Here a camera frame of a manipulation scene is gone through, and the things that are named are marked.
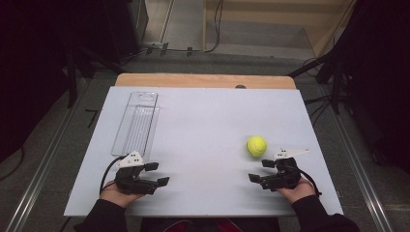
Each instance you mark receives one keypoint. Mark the wooden frame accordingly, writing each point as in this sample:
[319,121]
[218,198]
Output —
[274,19]

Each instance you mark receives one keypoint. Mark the clear plastic tray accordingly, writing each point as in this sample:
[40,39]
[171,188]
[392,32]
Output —
[137,125]

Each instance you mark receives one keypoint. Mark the black cabinet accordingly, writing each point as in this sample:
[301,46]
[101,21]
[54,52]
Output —
[127,29]

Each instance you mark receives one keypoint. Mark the person's right hand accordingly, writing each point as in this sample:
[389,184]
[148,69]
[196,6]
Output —
[299,191]

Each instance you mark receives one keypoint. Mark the metal floor rail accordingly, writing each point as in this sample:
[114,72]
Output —
[45,161]
[361,167]

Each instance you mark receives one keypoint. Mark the black metal stand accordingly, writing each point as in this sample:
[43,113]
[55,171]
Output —
[72,77]
[335,80]

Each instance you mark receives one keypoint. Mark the person's left hand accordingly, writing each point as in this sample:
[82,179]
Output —
[117,197]

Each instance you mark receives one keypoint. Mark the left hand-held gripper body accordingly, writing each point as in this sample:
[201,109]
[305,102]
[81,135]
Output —
[129,182]

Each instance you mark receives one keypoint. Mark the yellow tennis ball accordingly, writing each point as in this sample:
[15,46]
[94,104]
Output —
[256,146]

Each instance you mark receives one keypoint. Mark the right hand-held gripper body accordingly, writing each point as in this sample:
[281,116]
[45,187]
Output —
[286,175]

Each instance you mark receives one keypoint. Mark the person's lap dark clothing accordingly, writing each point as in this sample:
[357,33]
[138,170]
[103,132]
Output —
[209,225]

